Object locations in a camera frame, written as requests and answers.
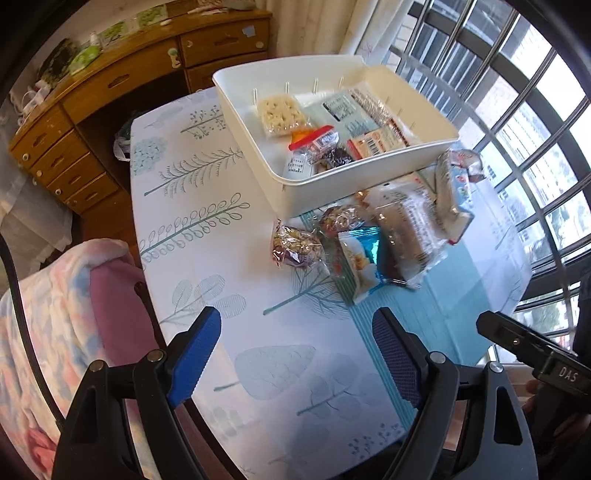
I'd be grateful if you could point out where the black cable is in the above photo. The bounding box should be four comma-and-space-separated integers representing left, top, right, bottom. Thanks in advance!
0, 237, 65, 428

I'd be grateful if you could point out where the pink fuzzy cloth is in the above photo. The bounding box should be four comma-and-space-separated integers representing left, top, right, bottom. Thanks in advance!
23, 425, 61, 480

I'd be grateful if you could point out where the white curtain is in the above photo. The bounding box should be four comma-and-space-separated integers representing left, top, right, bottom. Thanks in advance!
270, 0, 416, 58

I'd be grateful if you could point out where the clear brown cake packet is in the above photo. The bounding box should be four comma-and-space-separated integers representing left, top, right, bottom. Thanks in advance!
365, 182, 448, 291

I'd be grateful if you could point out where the wooden desk with drawers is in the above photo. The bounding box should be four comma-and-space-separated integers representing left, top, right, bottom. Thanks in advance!
8, 0, 273, 217

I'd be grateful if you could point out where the leaf print tablecloth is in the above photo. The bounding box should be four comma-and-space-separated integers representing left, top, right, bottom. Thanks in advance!
129, 88, 534, 480

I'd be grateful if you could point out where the blue snack packet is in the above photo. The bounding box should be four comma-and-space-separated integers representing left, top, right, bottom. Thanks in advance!
330, 226, 393, 305

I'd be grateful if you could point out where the green leaf picture card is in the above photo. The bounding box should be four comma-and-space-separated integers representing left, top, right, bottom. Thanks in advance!
136, 4, 169, 28
99, 21, 134, 44

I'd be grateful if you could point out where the white power strip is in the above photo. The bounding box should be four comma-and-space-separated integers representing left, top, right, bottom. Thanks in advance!
9, 85, 51, 116

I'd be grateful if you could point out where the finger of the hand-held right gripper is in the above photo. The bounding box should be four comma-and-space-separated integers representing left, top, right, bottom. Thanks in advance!
475, 311, 561, 367

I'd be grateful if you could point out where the orange white oat bar packet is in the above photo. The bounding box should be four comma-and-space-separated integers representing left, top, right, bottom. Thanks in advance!
281, 130, 319, 182

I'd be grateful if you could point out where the white red snack packet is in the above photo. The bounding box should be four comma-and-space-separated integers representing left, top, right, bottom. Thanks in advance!
345, 117, 414, 160

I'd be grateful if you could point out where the black patterned bag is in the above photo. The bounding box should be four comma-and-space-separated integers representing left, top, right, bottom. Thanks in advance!
39, 38, 79, 84

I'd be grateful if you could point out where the white plastic bin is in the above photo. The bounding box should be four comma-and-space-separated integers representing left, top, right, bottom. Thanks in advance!
212, 55, 461, 217

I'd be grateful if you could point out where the clear rice cracker packet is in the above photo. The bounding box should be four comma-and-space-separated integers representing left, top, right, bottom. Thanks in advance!
256, 92, 311, 137

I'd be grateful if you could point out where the green tissue box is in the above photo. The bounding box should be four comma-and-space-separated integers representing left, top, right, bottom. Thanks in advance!
68, 46, 102, 75

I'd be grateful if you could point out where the red-topped cracker bag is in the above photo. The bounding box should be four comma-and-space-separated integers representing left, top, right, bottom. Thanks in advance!
288, 124, 356, 171

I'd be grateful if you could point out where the clear labelled snack packet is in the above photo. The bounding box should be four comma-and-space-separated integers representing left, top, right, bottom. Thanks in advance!
307, 90, 370, 134

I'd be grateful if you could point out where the barred window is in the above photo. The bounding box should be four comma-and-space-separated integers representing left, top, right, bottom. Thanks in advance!
360, 0, 591, 352

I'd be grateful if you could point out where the clear nut bar packet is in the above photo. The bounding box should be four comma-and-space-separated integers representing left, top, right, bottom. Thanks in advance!
318, 203, 370, 238
271, 219, 329, 271

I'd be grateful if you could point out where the blue white biscuit packet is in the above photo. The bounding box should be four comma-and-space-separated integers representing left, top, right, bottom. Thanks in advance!
434, 148, 485, 245

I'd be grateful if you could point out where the person's right hand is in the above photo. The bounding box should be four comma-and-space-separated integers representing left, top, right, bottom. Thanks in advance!
521, 378, 591, 462

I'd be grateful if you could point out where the pink blue floral blanket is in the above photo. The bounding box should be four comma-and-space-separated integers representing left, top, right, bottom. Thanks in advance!
0, 237, 134, 480

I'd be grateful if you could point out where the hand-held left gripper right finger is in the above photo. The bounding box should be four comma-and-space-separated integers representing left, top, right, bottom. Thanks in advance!
372, 307, 540, 480

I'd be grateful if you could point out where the maroon sofa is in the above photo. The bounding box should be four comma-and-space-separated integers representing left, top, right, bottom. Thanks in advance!
90, 258, 171, 370

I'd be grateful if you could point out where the blue striped placemat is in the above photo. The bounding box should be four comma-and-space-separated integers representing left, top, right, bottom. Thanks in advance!
300, 171, 522, 435

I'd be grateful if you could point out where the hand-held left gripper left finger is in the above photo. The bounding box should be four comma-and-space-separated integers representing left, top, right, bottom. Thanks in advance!
51, 305, 223, 480

